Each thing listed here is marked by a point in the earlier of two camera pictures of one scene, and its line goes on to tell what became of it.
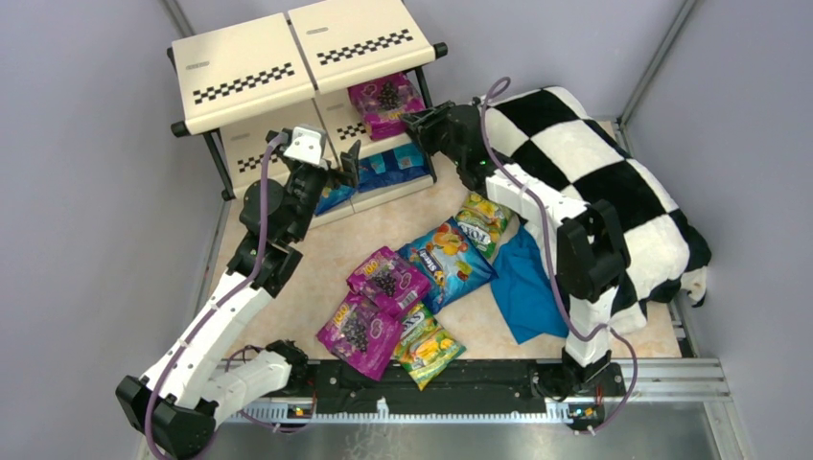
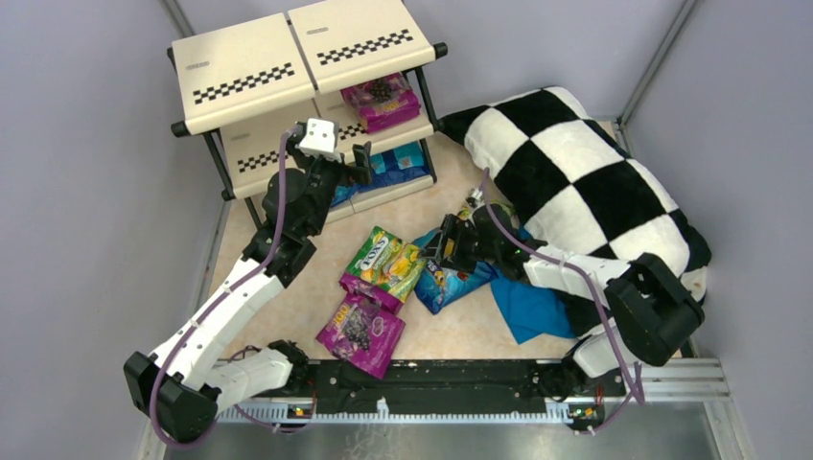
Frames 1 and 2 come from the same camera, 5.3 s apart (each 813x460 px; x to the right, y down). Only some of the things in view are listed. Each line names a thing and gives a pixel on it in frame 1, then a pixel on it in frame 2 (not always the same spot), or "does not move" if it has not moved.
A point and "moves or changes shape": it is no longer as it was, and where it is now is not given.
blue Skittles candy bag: x=451 y=263 does not move
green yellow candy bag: x=425 y=347 → x=386 y=261
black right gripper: x=429 y=127 → x=455 y=240
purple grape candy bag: x=361 y=334 does not move
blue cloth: x=523 y=288 does not move
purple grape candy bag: x=388 y=280 → x=364 y=305
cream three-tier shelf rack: x=353 y=72 does not move
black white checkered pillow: x=553 y=132 does not move
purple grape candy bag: x=383 y=102 moves or changes shape
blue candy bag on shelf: x=391 y=166 does not move
